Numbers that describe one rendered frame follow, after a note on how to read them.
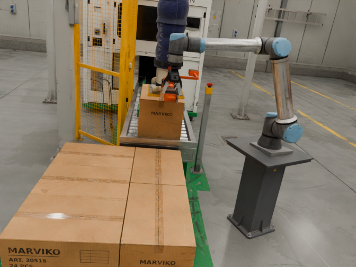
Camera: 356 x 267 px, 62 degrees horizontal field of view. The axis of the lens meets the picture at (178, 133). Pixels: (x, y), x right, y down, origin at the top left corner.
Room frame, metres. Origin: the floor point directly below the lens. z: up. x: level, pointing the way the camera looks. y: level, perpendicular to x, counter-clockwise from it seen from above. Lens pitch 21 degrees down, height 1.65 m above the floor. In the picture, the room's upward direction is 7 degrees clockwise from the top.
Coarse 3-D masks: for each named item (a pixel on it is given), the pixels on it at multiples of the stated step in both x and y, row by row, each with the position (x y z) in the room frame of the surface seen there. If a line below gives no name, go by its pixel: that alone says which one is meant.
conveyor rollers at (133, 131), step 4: (140, 88) 4.55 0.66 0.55; (136, 100) 3.91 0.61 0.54; (136, 104) 3.73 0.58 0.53; (136, 108) 3.56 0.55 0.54; (136, 112) 3.38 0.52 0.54; (132, 116) 3.21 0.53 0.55; (136, 116) 3.22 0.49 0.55; (132, 120) 3.11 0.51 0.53; (136, 120) 3.11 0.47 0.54; (132, 124) 2.94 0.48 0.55; (136, 124) 2.95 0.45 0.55; (132, 128) 2.85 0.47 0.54; (136, 128) 2.85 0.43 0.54; (184, 128) 3.01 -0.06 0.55; (128, 132) 2.75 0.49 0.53; (132, 132) 2.75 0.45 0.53; (136, 132) 2.76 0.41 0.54; (184, 132) 2.90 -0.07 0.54; (132, 136) 2.66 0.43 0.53; (136, 136) 2.67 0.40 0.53; (184, 136) 2.81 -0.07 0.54
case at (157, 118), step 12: (144, 84) 3.11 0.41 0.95; (144, 96) 2.62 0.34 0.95; (144, 108) 2.54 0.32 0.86; (156, 108) 2.55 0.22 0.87; (168, 108) 2.57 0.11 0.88; (180, 108) 2.58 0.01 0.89; (144, 120) 2.54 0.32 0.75; (156, 120) 2.56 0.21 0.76; (168, 120) 2.57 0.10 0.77; (180, 120) 2.58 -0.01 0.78; (144, 132) 2.54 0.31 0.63; (156, 132) 2.56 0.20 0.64; (168, 132) 2.57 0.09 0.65; (180, 132) 2.58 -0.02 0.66
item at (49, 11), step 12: (48, 0) 5.08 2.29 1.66; (264, 0) 5.45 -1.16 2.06; (48, 12) 5.08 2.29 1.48; (264, 12) 5.46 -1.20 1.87; (48, 24) 5.08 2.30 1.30; (48, 36) 5.08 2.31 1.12; (252, 36) 5.54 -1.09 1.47; (48, 48) 5.08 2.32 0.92; (48, 60) 5.08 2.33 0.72; (252, 60) 5.45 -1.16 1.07; (48, 72) 5.08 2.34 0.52; (252, 72) 5.46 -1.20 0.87; (48, 84) 5.08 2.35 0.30; (240, 108) 5.45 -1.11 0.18
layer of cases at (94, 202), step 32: (64, 160) 2.01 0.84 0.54; (96, 160) 2.07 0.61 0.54; (128, 160) 2.14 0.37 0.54; (160, 160) 2.20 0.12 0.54; (32, 192) 1.56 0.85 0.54; (64, 192) 1.60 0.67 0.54; (96, 192) 1.64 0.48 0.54; (128, 192) 1.73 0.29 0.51; (160, 192) 1.72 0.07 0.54; (32, 224) 1.28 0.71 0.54; (64, 224) 1.30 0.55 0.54; (96, 224) 1.33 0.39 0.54; (128, 224) 1.37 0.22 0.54; (160, 224) 1.40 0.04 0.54; (192, 224) 1.43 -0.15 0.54; (0, 256) 1.15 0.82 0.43; (32, 256) 1.16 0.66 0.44; (64, 256) 1.18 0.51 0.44; (96, 256) 1.20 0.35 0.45; (128, 256) 1.22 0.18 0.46; (160, 256) 1.23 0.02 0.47; (192, 256) 1.25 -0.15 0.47
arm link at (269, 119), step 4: (268, 112) 2.26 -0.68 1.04; (272, 112) 2.29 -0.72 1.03; (268, 116) 2.22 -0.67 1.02; (272, 116) 2.19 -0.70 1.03; (276, 116) 2.18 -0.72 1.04; (264, 120) 2.26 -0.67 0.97; (268, 120) 2.21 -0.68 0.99; (272, 120) 2.18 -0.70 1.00; (264, 124) 2.24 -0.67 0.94; (268, 124) 2.19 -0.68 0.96; (272, 124) 2.15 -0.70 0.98; (264, 128) 2.22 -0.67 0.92; (268, 128) 2.19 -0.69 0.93; (264, 132) 2.21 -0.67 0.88; (268, 132) 2.19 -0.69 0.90; (272, 132) 2.14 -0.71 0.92; (272, 136) 2.17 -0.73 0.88
